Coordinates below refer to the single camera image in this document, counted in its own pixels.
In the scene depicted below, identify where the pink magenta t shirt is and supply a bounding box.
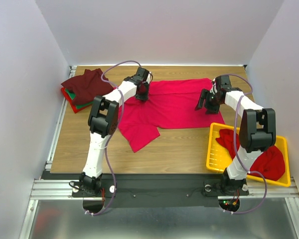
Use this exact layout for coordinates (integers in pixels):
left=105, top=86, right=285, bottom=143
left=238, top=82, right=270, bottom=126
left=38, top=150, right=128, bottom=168
left=119, top=78, right=224, bottom=152

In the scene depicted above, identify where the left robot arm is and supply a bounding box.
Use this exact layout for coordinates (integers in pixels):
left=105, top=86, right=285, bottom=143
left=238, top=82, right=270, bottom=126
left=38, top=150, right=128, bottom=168
left=74, top=67, right=152, bottom=196

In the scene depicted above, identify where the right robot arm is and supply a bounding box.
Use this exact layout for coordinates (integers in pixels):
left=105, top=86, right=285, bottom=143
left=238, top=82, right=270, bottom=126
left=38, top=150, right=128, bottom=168
left=195, top=74, right=276, bottom=197

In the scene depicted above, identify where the yellow plastic tray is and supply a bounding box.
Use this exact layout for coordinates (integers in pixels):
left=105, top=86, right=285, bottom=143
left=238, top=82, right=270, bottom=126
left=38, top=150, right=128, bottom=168
left=206, top=123, right=291, bottom=187

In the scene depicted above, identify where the maroon folded shirt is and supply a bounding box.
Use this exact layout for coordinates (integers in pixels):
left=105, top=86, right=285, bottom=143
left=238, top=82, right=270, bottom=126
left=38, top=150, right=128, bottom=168
left=61, top=68, right=114, bottom=101

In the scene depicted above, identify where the green folded shirt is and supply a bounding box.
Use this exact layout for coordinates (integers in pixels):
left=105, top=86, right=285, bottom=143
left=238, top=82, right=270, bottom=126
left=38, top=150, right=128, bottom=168
left=67, top=89, right=92, bottom=105

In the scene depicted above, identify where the red folded shirt bottom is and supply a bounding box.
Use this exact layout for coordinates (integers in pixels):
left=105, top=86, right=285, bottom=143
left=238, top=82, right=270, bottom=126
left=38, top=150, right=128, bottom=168
left=60, top=87, right=92, bottom=114

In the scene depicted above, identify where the red shirt in tray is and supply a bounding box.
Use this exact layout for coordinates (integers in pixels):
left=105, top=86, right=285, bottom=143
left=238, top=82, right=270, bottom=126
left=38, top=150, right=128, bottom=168
left=216, top=128, right=285, bottom=181

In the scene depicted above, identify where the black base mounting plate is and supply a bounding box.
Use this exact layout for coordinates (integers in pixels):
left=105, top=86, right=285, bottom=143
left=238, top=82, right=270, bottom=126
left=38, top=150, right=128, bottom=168
left=72, top=174, right=249, bottom=208

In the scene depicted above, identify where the aluminium frame rail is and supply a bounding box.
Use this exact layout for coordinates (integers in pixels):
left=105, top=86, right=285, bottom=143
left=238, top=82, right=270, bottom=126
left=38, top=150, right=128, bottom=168
left=30, top=180, right=299, bottom=200

